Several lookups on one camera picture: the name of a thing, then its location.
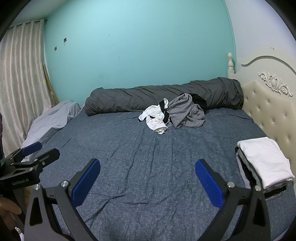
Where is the white shirt with black trim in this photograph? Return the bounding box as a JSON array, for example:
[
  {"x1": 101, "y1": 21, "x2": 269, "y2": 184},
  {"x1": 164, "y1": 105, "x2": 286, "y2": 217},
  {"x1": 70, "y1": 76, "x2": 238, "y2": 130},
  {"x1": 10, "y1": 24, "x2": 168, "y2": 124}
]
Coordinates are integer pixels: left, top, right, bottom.
[{"x1": 138, "y1": 98, "x2": 173, "y2": 135}]

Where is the grey crumpled garment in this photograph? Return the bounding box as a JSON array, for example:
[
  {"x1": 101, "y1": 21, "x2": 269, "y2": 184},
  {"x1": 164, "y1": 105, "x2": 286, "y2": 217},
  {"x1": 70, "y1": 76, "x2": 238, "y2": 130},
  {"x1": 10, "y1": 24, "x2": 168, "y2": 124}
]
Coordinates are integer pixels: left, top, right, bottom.
[{"x1": 168, "y1": 93, "x2": 206, "y2": 129}]

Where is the cream curtain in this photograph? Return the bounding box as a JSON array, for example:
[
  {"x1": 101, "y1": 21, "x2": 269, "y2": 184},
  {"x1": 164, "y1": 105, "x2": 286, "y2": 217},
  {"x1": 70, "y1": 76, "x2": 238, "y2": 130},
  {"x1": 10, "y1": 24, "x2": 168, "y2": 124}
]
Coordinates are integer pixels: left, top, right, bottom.
[{"x1": 0, "y1": 20, "x2": 52, "y2": 158}]

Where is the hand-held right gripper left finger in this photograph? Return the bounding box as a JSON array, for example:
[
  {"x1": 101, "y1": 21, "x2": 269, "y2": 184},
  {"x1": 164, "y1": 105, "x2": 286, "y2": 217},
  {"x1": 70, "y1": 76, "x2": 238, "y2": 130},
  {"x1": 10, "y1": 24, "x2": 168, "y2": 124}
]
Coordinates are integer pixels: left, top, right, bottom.
[{"x1": 24, "y1": 159, "x2": 101, "y2": 241}]

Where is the dark grey rolled duvet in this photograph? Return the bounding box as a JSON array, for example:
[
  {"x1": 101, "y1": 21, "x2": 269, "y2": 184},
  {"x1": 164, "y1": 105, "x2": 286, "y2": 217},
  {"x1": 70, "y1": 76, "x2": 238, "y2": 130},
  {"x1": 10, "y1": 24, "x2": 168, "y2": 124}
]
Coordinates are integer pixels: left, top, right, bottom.
[{"x1": 84, "y1": 77, "x2": 244, "y2": 116}]

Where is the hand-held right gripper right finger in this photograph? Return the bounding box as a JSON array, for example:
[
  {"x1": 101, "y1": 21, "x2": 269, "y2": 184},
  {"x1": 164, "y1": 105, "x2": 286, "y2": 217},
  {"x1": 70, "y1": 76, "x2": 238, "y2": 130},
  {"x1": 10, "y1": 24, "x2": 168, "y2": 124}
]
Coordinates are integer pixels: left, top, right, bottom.
[{"x1": 195, "y1": 159, "x2": 271, "y2": 241}]

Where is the person's left hand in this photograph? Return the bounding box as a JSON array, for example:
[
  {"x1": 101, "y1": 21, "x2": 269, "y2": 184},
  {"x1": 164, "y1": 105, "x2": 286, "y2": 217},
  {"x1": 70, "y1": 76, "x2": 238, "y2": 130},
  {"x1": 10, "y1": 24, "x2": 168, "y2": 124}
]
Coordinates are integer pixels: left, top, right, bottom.
[{"x1": 0, "y1": 196, "x2": 22, "y2": 232}]

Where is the bed with blue sheet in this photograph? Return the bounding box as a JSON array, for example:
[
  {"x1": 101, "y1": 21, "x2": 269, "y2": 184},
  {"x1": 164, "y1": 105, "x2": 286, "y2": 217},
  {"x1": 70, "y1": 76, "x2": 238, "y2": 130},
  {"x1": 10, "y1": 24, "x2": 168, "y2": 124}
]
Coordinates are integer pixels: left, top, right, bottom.
[{"x1": 23, "y1": 107, "x2": 296, "y2": 241}]

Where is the black crumpled garment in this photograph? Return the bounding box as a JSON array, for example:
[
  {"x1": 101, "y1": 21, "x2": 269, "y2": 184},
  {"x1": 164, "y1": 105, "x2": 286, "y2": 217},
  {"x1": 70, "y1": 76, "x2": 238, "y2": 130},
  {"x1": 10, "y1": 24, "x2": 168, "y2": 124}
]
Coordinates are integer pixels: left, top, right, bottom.
[{"x1": 190, "y1": 93, "x2": 207, "y2": 110}]

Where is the light grey crumpled sheet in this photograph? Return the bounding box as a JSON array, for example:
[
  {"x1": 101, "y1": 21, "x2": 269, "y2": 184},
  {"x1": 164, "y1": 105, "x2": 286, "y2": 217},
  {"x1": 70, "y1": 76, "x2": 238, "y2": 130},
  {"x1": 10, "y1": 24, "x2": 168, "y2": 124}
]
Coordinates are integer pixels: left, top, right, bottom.
[{"x1": 22, "y1": 100, "x2": 81, "y2": 160}]

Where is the cream bed headboard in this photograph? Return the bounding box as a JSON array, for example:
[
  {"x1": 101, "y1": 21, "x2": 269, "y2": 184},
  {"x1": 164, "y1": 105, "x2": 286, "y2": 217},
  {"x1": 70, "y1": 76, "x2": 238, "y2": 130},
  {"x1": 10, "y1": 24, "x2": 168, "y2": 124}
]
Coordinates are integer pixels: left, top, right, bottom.
[{"x1": 228, "y1": 47, "x2": 296, "y2": 167}]

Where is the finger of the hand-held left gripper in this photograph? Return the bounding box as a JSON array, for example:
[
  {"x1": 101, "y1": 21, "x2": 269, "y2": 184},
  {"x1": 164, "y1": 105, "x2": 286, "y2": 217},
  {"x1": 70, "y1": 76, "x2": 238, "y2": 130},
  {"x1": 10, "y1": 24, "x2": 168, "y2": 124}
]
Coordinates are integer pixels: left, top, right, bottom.
[
  {"x1": 5, "y1": 142, "x2": 42, "y2": 163},
  {"x1": 14, "y1": 149, "x2": 60, "y2": 173}
]

